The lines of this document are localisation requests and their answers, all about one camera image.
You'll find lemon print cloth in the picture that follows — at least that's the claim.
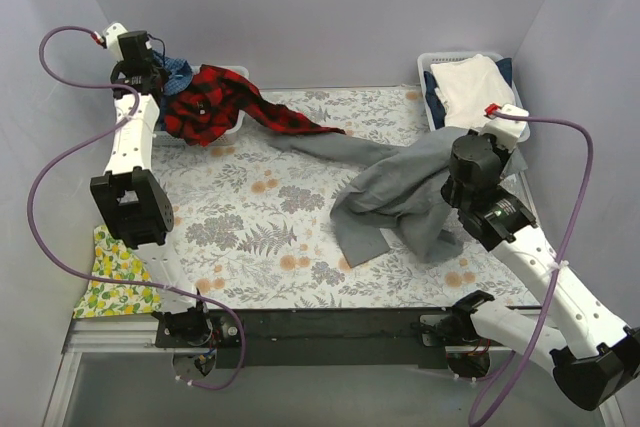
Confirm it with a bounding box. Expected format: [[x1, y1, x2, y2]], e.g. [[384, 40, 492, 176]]
[[73, 225, 161, 319]]

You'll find right white plastic basket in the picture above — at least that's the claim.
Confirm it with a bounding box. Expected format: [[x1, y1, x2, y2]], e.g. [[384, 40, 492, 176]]
[[417, 51, 532, 143]]

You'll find grey long sleeve shirt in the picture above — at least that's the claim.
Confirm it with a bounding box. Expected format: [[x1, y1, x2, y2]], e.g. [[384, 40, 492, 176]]
[[269, 125, 527, 268]]

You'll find floral patterned table mat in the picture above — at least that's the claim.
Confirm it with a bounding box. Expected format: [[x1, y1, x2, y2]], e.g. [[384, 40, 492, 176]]
[[113, 87, 534, 311]]

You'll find white folded shirt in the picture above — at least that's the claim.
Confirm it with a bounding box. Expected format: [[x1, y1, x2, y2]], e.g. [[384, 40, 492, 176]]
[[430, 54, 515, 129]]

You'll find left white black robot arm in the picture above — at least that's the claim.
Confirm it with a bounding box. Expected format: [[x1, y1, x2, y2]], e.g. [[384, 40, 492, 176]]
[[90, 23, 213, 347]]

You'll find blue checked shirt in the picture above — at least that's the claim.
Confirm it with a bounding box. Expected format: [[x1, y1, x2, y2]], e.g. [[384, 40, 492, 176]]
[[153, 50, 194, 97]]

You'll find white plastic basket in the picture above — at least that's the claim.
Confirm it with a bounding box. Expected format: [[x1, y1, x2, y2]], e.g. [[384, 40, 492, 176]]
[[152, 63, 250, 147], [417, 51, 532, 143]]

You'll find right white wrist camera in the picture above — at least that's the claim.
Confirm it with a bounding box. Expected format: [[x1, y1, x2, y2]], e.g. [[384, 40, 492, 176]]
[[480, 104, 530, 152]]

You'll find red black plaid shirt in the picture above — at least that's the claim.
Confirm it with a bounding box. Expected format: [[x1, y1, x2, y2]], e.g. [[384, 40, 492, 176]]
[[164, 65, 344, 146]]

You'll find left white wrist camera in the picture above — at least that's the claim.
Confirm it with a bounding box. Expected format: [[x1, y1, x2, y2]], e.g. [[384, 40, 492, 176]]
[[91, 22, 128, 62]]

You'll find aluminium frame rail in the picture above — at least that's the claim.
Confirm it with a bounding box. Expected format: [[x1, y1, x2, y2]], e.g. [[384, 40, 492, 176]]
[[42, 317, 626, 427]]

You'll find dark blue folded garment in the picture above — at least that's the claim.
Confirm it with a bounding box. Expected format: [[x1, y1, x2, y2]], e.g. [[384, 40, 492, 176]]
[[423, 58, 513, 129]]

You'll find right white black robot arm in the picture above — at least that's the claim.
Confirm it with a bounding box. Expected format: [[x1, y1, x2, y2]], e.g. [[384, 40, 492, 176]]
[[442, 131, 639, 411]]

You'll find left white plastic basket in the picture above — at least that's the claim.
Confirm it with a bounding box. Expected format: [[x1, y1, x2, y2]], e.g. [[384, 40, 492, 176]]
[[152, 63, 250, 147]]

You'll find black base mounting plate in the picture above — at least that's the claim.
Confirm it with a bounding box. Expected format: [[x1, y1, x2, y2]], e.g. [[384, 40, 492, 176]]
[[154, 307, 516, 371]]

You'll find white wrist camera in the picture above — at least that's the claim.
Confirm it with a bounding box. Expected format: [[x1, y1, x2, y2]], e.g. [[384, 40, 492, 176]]
[[480, 104, 530, 152], [91, 22, 128, 62]]

